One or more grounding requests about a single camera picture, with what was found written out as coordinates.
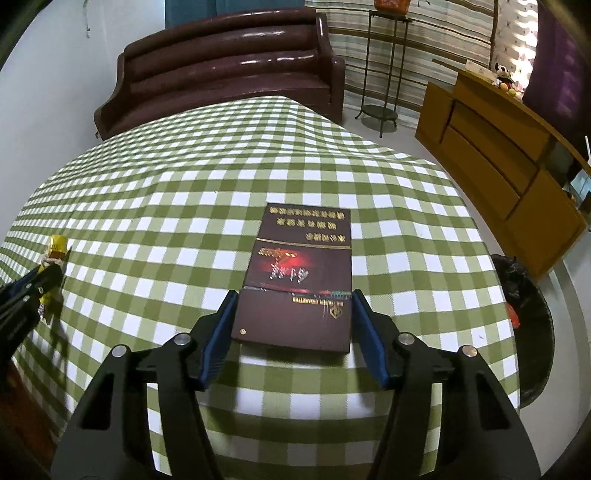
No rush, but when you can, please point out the yellow snack wrapper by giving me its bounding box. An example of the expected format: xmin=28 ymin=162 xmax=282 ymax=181
xmin=38 ymin=234 xmax=68 ymax=325

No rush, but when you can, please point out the orange wrapper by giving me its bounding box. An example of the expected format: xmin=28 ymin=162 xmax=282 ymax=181
xmin=506 ymin=303 xmax=520 ymax=330

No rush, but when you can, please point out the black lined trash bin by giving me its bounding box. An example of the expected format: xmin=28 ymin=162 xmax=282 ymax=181
xmin=491 ymin=254 xmax=555 ymax=408

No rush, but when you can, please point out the green checkered tablecloth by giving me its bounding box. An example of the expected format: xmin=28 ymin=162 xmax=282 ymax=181
xmin=1 ymin=96 xmax=520 ymax=479

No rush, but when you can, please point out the wooden TV cabinet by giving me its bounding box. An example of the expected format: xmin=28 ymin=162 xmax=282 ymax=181
xmin=416 ymin=69 xmax=590 ymax=278

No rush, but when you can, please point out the striped beige curtain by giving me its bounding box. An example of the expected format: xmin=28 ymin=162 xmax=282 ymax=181
xmin=304 ymin=1 xmax=495 ymax=127

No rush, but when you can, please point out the white wifi router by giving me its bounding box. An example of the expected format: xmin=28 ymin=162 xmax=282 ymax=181
xmin=584 ymin=135 xmax=591 ymax=165

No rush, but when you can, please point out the dark maroon leather sofa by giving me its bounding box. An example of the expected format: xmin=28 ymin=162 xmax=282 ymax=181
xmin=94 ymin=7 xmax=346 ymax=140

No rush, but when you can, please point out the Mickey Mouse plush toy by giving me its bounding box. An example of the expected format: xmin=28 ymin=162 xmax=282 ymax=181
xmin=494 ymin=63 xmax=516 ymax=95

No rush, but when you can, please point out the white box on cabinet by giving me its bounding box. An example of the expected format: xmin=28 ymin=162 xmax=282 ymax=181
xmin=464 ymin=59 xmax=497 ymax=84

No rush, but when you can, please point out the blue curtain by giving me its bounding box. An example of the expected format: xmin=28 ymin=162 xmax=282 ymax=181
xmin=164 ymin=0 xmax=304 ymax=28

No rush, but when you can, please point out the dark purple curtain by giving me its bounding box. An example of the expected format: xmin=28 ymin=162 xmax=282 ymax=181
xmin=523 ymin=1 xmax=590 ymax=155

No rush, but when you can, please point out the potted flowering plant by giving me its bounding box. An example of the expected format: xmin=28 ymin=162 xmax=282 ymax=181
xmin=374 ymin=0 xmax=411 ymax=15

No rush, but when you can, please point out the patterned beige curtain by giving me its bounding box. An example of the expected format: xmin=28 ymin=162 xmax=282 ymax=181
xmin=490 ymin=0 xmax=538 ymax=95

